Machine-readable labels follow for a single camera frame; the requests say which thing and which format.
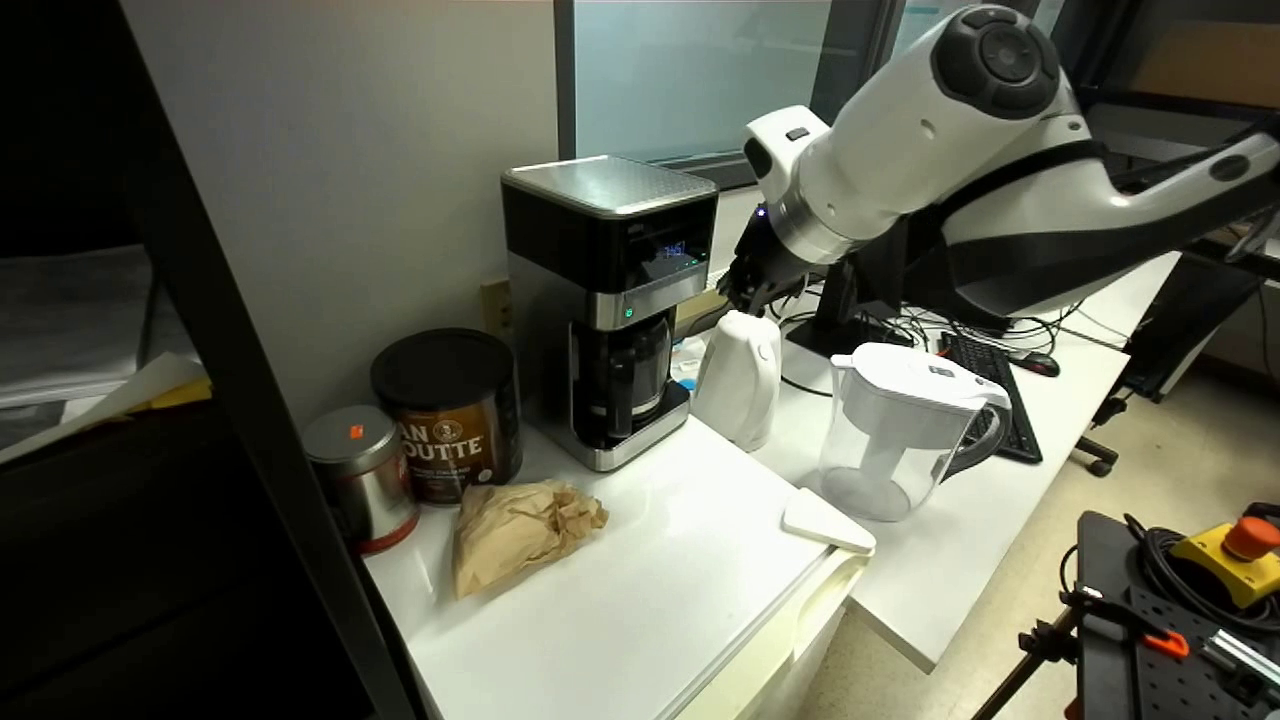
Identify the black office chair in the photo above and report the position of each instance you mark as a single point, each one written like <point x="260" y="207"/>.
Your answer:
<point x="1185" y="322"/>

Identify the black tripod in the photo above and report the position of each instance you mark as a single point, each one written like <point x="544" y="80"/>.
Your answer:
<point x="1034" y="653"/>

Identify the brown coffee can black lid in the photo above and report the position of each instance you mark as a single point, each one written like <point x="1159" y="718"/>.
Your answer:
<point x="451" y="426"/>

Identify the orange clamp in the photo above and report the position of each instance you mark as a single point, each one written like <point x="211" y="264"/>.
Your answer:
<point x="1164" y="641"/>

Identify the white folded paper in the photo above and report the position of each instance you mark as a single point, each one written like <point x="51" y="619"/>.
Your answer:
<point x="824" y="523"/>

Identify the small blue item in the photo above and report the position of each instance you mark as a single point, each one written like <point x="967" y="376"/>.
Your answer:
<point x="690" y="364"/>

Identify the white water filter pitcher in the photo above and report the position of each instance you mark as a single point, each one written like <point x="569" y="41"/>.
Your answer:
<point x="900" y="414"/>

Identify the small red-labelled jar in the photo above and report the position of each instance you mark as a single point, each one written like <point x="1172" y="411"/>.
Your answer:
<point x="363" y="474"/>

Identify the black keyboard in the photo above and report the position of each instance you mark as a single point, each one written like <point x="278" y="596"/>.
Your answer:
<point x="1019" y="406"/>

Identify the black and silver coffeemaker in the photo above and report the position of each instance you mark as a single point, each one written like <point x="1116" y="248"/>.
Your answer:
<point x="604" y="243"/>

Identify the brown paper bag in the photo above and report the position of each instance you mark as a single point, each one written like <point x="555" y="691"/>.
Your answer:
<point x="512" y="534"/>

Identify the glass coffee carafe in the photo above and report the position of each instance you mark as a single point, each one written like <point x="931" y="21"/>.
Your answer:
<point x="629" y="374"/>

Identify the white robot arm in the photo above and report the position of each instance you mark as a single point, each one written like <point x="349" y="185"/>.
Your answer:
<point x="934" y="134"/>

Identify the stack of white papers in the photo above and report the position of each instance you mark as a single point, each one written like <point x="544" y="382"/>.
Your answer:
<point x="72" y="342"/>

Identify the white mini fridge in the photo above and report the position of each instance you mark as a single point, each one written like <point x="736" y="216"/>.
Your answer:
<point x="665" y="586"/>

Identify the black perforated board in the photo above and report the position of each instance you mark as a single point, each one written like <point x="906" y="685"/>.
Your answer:
<point x="1113" y="682"/>

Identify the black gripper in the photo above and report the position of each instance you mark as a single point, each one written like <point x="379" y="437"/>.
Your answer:
<point x="771" y="260"/>

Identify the black shelf post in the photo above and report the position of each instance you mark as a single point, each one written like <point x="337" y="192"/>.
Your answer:
<point x="225" y="361"/>

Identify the yellow emergency stop box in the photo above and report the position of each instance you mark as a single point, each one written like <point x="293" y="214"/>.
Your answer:
<point x="1234" y="554"/>

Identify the black computer mouse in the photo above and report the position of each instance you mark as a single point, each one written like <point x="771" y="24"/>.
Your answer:
<point x="1039" y="361"/>

